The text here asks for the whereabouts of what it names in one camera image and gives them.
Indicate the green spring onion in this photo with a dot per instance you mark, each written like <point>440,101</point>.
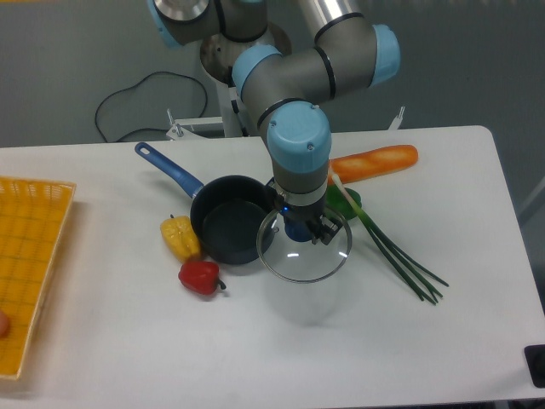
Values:
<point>409,270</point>

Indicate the dark saucepan blue handle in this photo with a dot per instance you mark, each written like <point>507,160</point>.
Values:
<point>226,213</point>

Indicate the red bell pepper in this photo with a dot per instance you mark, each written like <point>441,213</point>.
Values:
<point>202,277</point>

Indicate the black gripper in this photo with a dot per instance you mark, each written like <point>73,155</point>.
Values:
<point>308,208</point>

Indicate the green bell pepper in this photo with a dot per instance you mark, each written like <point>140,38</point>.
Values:
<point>337,203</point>

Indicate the black corner device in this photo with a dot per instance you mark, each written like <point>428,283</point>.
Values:
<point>535,359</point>

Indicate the yellow woven basket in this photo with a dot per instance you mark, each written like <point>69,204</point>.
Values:
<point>33,215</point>

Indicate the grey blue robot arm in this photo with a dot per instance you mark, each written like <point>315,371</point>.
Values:
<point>297,135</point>

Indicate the glass pot lid blue knob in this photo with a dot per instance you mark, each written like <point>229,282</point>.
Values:
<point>286,250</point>

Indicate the yellow bell pepper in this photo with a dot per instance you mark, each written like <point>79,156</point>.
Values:
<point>178,235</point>

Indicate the orange baguette bread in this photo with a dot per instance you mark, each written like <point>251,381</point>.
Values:
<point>378,162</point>

